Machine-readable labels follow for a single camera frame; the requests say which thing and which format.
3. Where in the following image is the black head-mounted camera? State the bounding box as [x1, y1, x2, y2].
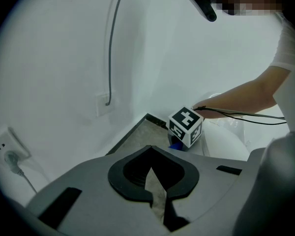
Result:
[185, 0, 217, 22]

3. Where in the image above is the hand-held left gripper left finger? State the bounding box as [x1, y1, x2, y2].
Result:
[27, 145, 173, 236]

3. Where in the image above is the blue microfibre cloth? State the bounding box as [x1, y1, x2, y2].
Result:
[169, 141, 184, 151]

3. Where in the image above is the white printed t-shirt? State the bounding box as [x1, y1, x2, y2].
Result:
[236, 11, 295, 236]

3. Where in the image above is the white smart toilet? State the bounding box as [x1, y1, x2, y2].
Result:
[201, 92, 251, 162]

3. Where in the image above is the white power cable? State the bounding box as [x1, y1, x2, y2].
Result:
[3, 150, 39, 195]

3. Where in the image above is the white wall socket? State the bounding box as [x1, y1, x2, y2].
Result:
[0, 128, 31, 167]
[95, 91, 116, 118]

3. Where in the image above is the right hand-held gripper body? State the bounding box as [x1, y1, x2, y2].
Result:
[167, 106, 204, 149]

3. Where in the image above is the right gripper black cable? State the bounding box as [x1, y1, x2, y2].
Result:
[193, 106, 288, 126]

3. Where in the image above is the person's right forearm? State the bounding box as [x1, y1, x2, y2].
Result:
[191, 62, 293, 120]

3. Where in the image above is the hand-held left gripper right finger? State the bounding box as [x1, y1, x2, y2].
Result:
[151, 146, 259, 232]

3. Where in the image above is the grey wall cable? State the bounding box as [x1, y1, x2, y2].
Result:
[105, 0, 127, 107]

